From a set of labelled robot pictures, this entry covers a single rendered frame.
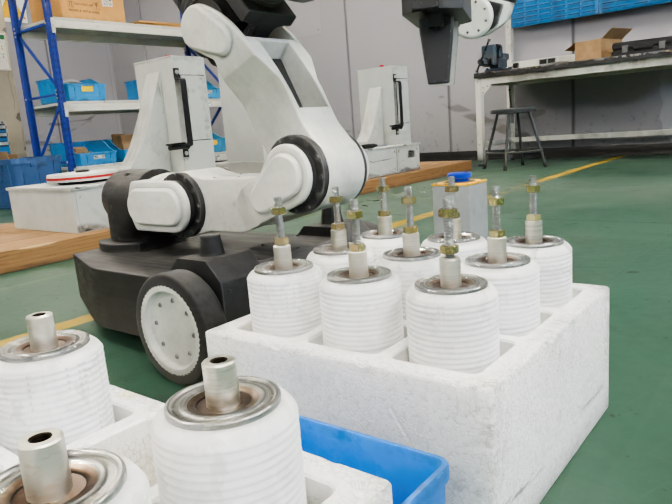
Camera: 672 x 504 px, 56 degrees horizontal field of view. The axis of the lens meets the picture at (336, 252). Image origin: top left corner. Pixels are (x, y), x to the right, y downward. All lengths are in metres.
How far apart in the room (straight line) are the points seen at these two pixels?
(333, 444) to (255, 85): 0.73
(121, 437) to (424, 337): 0.30
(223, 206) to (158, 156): 1.84
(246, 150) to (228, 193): 2.25
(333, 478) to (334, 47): 6.90
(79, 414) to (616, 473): 0.60
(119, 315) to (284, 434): 1.00
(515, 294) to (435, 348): 0.14
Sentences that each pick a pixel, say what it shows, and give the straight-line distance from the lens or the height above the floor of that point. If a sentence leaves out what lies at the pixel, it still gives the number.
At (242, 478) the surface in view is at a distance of 0.40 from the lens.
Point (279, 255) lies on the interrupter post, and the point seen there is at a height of 0.27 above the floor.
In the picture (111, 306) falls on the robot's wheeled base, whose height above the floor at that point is 0.09.
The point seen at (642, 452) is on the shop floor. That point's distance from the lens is 0.90.
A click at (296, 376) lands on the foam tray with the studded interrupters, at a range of 0.73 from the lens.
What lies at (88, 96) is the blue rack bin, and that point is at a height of 0.83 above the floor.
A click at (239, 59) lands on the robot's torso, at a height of 0.55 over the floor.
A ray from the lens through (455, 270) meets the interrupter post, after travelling 0.66.
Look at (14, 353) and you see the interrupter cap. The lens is 0.61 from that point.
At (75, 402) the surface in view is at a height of 0.21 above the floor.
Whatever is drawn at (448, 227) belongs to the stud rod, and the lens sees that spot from 0.65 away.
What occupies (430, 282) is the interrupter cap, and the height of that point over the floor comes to 0.25.
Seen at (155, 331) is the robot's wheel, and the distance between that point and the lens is 1.19.
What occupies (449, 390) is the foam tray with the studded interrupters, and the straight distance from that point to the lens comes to 0.62.
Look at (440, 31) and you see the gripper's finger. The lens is 0.63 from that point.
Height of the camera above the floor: 0.42
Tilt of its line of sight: 11 degrees down
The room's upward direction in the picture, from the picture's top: 4 degrees counter-clockwise
